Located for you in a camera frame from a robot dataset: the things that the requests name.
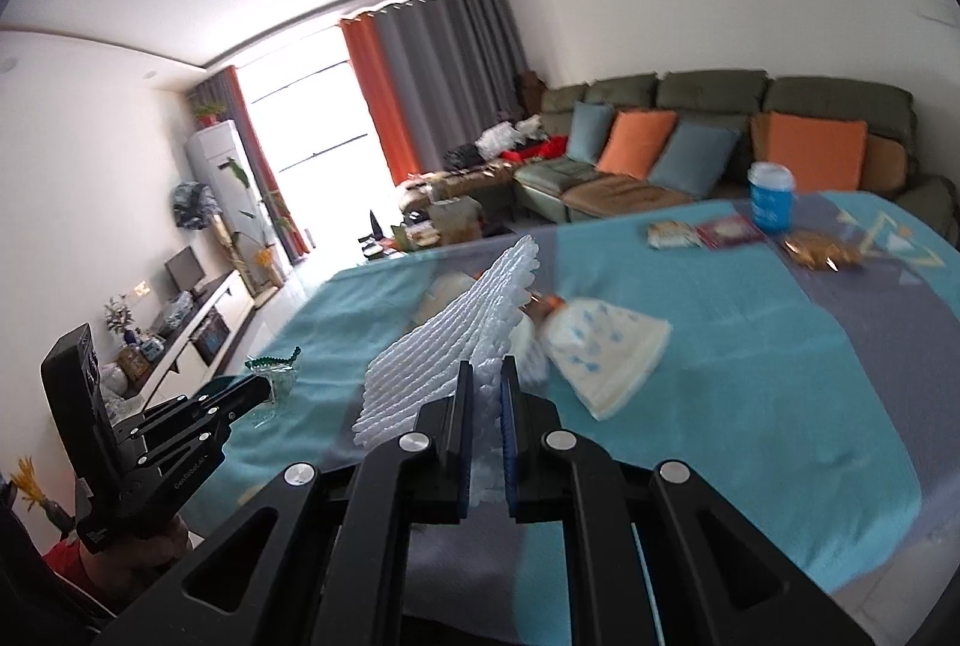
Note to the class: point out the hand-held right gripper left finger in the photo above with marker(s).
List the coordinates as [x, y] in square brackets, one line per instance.
[465, 458]

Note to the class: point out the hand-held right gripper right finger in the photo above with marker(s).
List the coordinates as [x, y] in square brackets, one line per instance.
[510, 440]

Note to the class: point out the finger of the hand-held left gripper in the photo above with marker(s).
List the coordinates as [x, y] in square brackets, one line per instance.
[225, 394]
[191, 442]

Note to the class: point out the clear green-edged plastic wrapper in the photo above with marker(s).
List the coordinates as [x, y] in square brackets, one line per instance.
[277, 383]

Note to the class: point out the white foam fruit net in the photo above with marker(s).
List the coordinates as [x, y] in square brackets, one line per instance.
[435, 346]

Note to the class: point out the orange peel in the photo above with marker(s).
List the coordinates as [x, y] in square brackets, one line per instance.
[551, 302]

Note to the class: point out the person's left hand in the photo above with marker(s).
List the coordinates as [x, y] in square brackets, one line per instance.
[150, 552]

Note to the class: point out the yellow dried flowers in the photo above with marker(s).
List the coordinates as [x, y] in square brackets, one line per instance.
[34, 485]

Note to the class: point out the white media cabinet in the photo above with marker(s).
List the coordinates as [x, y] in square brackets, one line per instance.
[202, 323]

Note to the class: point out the potted plant blue vase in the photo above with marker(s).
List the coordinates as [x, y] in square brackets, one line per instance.
[120, 319]

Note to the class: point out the white blue-printed wrapper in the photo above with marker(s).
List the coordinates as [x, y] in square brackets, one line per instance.
[600, 353]

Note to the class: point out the black monitor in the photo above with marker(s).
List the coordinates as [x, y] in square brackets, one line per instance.
[184, 269]

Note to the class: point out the tall leafy plant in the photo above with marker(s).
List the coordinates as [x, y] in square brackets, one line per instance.
[244, 241]

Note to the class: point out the blue wrapped bouquet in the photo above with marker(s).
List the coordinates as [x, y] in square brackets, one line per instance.
[195, 207]

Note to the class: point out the teal and grey blanket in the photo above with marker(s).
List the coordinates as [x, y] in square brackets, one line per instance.
[712, 406]

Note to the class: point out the dark coffee table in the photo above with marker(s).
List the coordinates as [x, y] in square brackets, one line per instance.
[390, 244]

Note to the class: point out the brown paper bag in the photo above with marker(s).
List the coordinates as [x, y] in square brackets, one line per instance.
[454, 220]

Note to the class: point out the white standing air conditioner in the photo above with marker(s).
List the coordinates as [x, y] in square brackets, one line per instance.
[217, 166]

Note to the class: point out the orange curtain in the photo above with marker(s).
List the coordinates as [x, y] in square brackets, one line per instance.
[270, 166]
[379, 98]

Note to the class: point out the white snack packet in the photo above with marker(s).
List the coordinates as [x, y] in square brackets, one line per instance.
[673, 235]

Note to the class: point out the small potted plant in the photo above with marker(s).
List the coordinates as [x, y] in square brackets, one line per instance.
[208, 112]

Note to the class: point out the red cloth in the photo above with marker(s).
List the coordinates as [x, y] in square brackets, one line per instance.
[536, 151]

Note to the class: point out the white clothes pile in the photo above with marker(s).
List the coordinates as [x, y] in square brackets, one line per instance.
[506, 137]

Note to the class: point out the red snack packet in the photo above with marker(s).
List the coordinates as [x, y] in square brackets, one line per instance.
[731, 232]

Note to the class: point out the grey curtain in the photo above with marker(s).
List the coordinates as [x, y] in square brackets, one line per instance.
[221, 91]
[457, 76]

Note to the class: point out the blue cushion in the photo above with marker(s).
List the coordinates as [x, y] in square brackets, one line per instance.
[589, 132]
[694, 160]

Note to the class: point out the orange cushion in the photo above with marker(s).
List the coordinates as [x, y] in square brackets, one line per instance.
[814, 151]
[637, 143]

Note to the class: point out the brown wooden box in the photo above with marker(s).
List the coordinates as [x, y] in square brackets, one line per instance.
[531, 91]

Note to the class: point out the blue paper cup white lid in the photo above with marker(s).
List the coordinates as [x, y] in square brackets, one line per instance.
[771, 199]

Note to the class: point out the gold snack packet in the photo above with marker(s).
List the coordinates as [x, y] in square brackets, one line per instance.
[819, 252]

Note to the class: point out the green sofa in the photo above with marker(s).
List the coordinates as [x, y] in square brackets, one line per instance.
[697, 87]

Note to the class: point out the brown cushion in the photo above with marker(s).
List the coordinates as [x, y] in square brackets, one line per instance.
[885, 166]

